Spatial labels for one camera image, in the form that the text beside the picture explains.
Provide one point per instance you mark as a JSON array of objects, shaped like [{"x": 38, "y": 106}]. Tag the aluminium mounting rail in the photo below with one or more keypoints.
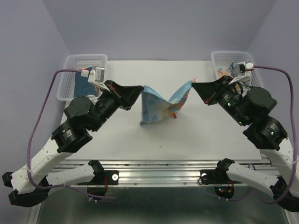
[{"x": 151, "y": 173}]

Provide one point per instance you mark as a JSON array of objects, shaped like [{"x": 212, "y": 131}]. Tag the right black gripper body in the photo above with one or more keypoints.
[{"x": 230, "y": 101}]

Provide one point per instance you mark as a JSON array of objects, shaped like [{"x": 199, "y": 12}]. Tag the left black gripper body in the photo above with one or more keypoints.
[{"x": 107, "y": 106}]

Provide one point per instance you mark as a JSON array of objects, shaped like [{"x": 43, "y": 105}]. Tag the orange pink patterned towel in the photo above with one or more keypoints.
[{"x": 221, "y": 73}]

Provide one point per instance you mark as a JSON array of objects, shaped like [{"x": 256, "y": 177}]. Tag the light blue spotted towel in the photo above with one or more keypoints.
[{"x": 155, "y": 108}]

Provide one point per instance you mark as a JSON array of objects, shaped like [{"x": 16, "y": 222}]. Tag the blue yellow tiger towel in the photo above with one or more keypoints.
[{"x": 82, "y": 87}]

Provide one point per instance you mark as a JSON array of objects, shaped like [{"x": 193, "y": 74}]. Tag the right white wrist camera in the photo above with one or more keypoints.
[{"x": 241, "y": 71}]

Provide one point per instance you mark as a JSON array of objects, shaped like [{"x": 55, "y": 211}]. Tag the right white plastic basket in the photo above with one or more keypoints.
[{"x": 223, "y": 59}]

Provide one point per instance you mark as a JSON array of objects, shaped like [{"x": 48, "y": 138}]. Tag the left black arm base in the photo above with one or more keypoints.
[{"x": 102, "y": 176}]

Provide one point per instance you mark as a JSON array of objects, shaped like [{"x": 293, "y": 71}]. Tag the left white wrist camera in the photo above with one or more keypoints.
[{"x": 95, "y": 76}]

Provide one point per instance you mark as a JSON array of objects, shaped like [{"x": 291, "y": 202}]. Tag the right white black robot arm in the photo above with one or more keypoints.
[{"x": 264, "y": 132}]

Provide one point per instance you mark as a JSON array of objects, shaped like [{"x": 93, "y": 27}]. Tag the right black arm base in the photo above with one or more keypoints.
[{"x": 216, "y": 176}]

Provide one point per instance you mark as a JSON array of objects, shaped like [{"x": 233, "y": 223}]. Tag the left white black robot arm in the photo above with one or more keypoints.
[{"x": 32, "y": 183}]

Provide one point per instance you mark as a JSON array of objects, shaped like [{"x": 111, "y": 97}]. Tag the white blue patterned towel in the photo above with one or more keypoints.
[{"x": 241, "y": 87}]

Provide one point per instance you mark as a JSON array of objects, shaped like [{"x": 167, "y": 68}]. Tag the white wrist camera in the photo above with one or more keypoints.
[
  {"x": 241, "y": 71},
  {"x": 95, "y": 76}
]

